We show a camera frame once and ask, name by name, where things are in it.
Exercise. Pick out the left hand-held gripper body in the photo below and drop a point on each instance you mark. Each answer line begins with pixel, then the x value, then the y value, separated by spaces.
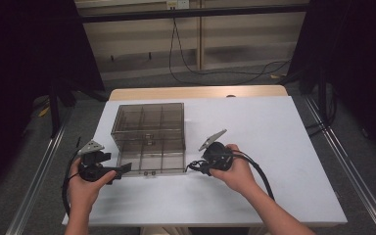
pixel 91 166

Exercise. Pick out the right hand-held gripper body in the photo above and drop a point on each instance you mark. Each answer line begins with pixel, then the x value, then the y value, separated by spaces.
pixel 218 156

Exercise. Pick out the smoky transparent drawer box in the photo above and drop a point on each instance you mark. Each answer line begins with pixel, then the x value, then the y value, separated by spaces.
pixel 150 117

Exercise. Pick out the person's right hand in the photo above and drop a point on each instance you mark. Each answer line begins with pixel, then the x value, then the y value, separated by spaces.
pixel 240 176

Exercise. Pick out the person's left hand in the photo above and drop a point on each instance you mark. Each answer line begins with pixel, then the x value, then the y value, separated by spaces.
pixel 81 194

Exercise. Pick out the small black stick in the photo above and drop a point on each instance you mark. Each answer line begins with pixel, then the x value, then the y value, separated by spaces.
pixel 78 142

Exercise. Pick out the white table sheet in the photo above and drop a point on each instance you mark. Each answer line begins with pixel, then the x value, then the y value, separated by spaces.
pixel 258 137

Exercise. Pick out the dark round table grommet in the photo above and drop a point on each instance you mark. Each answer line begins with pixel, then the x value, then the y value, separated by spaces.
pixel 231 96

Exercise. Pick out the black stand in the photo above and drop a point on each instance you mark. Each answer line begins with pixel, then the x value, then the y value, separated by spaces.
pixel 322 98
pixel 55 111

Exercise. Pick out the yellow tape piece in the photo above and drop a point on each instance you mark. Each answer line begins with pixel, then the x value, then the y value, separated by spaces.
pixel 44 111

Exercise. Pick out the black curtain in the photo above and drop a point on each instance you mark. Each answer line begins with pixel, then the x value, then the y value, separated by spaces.
pixel 19 65
pixel 355 49

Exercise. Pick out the black horizontal bar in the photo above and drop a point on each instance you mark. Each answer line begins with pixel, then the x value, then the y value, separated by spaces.
pixel 192 13

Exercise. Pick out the metal floor rail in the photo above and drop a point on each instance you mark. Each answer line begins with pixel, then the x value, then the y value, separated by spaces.
pixel 347 163
pixel 36 186

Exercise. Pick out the white wall socket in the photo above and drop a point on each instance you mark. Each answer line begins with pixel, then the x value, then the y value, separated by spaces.
pixel 178 4

